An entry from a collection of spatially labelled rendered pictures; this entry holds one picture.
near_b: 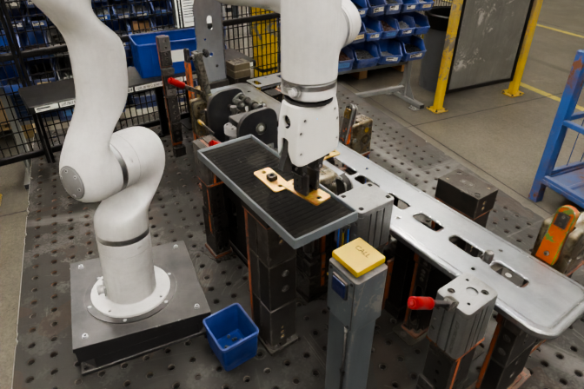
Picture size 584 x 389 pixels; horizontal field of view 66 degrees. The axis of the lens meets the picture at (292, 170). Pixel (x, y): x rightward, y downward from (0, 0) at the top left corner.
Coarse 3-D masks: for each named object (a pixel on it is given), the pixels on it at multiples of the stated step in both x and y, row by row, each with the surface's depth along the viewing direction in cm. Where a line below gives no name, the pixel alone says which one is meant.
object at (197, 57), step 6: (192, 54) 143; (198, 54) 142; (204, 54) 144; (192, 60) 143; (198, 60) 143; (198, 66) 143; (204, 66) 145; (198, 72) 146; (204, 72) 146; (198, 78) 148; (204, 78) 147; (204, 84) 147; (204, 90) 149; (210, 90) 150
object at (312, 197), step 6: (288, 186) 79; (312, 186) 77; (294, 192) 78; (312, 192) 77; (318, 192) 77; (324, 192) 77; (306, 198) 76; (312, 198) 76; (324, 198) 76; (318, 204) 75
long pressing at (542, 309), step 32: (256, 96) 167; (352, 160) 127; (416, 192) 113; (416, 224) 102; (448, 224) 102; (448, 256) 93; (480, 256) 93; (512, 256) 93; (512, 288) 86; (544, 288) 86; (576, 288) 86; (512, 320) 80; (544, 320) 79
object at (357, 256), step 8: (360, 240) 73; (344, 248) 71; (352, 248) 71; (360, 248) 71; (368, 248) 71; (336, 256) 70; (344, 256) 70; (352, 256) 70; (360, 256) 70; (368, 256) 70; (376, 256) 70; (384, 256) 70; (344, 264) 69; (352, 264) 68; (360, 264) 68; (368, 264) 68; (376, 264) 69; (352, 272) 68; (360, 272) 67
